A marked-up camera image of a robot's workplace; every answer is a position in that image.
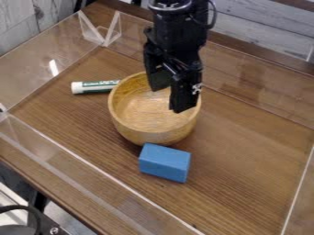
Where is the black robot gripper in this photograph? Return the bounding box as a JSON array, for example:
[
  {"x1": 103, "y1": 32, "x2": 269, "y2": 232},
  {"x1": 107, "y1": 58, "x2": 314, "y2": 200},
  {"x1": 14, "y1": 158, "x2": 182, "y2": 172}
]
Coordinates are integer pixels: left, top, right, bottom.
[{"x1": 143, "y1": 7, "x2": 209, "y2": 113}]

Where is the blue rectangular block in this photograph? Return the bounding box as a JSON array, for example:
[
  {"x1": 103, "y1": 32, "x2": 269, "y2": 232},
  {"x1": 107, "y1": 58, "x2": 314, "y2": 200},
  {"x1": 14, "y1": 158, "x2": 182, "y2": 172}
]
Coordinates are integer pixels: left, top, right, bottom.
[{"x1": 139, "y1": 143, "x2": 191, "y2": 183}]

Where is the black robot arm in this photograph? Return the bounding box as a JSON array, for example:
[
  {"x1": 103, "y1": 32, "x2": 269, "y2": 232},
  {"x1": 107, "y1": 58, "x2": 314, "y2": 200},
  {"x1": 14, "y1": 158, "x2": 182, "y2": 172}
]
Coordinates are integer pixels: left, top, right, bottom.
[{"x1": 143, "y1": 0, "x2": 217, "y2": 113}]

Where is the brown wooden bowl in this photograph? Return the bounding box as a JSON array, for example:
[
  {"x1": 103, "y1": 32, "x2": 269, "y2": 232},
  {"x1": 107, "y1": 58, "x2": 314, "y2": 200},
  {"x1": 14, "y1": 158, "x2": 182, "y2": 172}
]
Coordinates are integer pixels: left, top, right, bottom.
[{"x1": 109, "y1": 72, "x2": 202, "y2": 146}]

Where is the white green marker tube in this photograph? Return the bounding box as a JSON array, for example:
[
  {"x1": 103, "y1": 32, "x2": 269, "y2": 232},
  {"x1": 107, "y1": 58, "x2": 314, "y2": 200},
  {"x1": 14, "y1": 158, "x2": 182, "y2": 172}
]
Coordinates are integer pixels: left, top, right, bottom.
[{"x1": 71, "y1": 80, "x2": 121, "y2": 95}]

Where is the clear acrylic corner bracket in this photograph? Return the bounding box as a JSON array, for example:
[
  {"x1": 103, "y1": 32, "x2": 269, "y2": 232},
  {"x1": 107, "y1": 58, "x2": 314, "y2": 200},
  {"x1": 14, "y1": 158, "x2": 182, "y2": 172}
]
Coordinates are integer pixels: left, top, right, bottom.
[{"x1": 78, "y1": 11, "x2": 122, "y2": 48}]

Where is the black cable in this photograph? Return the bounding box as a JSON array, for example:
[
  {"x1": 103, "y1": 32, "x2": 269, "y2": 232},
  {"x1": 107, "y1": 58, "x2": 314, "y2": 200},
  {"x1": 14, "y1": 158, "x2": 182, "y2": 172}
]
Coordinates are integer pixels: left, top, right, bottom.
[{"x1": 0, "y1": 206, "x2": 44, "y2": 235}]

